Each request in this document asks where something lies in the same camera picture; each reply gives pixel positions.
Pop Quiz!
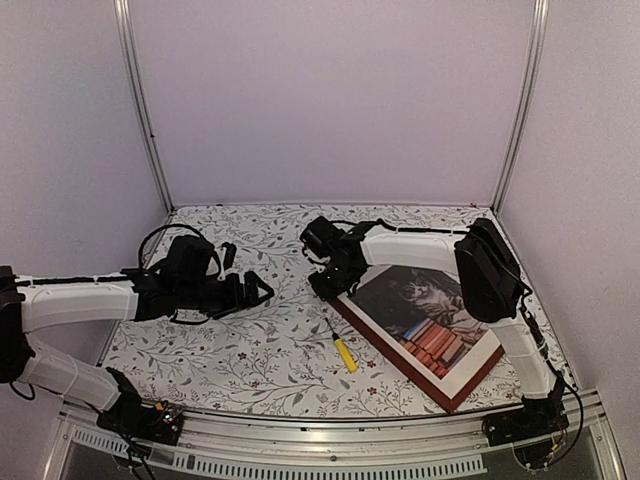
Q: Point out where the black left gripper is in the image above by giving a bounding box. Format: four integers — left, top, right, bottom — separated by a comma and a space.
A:
178, 270, 275, 320

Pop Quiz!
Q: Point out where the red-brown wooden picture frame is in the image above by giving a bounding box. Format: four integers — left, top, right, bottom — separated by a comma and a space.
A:
330, 266, 504, 414

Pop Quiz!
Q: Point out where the yellow handled screwdriver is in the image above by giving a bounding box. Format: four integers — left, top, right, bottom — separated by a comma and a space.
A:
324, 318, 357, 374

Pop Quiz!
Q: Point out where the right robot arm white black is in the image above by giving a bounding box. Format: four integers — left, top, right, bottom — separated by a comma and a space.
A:
300, 216, 566, 436

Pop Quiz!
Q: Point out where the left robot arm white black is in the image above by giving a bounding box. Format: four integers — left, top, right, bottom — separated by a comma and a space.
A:
1, 235, 274, 434

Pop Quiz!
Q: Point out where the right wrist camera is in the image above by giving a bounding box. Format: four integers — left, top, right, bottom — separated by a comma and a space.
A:
300, 216, 344, 266

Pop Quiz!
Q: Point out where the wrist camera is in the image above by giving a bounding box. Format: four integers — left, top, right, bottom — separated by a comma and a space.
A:
300, 216, 344, 266
218, 242, 237, 281

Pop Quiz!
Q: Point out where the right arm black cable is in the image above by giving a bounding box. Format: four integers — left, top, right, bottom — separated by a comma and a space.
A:
329, 218, 586, 451

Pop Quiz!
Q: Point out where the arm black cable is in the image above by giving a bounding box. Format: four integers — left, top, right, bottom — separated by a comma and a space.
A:
136, 223, 221, 274
329, 218, 586, 451

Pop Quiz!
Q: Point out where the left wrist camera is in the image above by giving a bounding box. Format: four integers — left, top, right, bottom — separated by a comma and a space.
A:
218, 242, 237, 281

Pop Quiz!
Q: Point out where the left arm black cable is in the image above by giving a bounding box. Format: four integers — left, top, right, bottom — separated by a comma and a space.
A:
136, 223, 221, 274

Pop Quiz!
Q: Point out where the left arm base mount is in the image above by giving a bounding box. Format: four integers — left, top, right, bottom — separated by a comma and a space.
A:
96, 395, 184, 446

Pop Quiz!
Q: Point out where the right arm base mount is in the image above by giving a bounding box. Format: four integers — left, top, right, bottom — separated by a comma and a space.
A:
482, 399, 569, 446

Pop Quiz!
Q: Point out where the right aluminium corner post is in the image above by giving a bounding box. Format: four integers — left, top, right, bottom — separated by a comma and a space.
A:
491, 0, 551, 217

